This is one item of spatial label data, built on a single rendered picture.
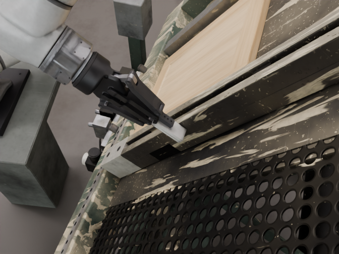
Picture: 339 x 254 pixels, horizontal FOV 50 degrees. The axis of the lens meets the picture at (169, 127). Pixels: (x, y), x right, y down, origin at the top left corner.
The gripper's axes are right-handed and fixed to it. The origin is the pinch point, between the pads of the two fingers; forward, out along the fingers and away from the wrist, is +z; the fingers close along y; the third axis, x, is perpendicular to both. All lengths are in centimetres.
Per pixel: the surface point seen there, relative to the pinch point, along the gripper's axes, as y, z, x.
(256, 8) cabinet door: 8.6, 6.5, 37.0
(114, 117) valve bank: -58, 4, 30
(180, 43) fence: -30, 6, 52
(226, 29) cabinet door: -2.7, 6.8, 38.4
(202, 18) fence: -16, 5, 52
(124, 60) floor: -142, 14, 123
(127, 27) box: -58, -8, 70
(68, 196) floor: -137, 21, 21
